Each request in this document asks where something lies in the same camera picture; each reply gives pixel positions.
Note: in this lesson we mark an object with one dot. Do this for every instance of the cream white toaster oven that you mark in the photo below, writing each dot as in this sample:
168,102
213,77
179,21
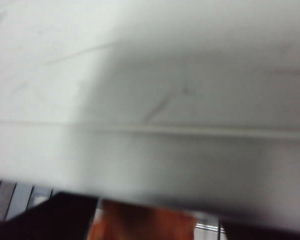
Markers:
140,100

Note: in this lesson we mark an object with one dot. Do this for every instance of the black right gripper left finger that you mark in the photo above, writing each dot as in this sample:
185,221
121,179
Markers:
47,220

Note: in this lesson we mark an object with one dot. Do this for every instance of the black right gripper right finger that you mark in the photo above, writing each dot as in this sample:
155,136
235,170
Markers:
265,235

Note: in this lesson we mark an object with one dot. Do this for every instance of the golden brown bread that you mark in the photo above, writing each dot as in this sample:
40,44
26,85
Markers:
140,225

